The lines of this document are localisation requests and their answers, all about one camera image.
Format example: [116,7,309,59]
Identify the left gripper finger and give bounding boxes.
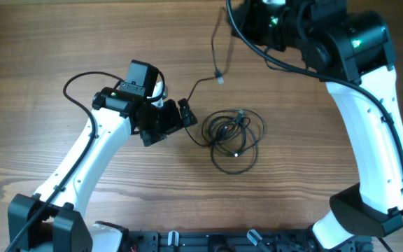
[140,131,167,147]
[178,98,198,127]

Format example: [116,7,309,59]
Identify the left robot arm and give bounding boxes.
[7,60,197,251]

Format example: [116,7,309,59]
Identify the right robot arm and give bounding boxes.
[226,1,403,251]

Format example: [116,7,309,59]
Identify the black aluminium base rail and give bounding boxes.
[124,228,374,252]

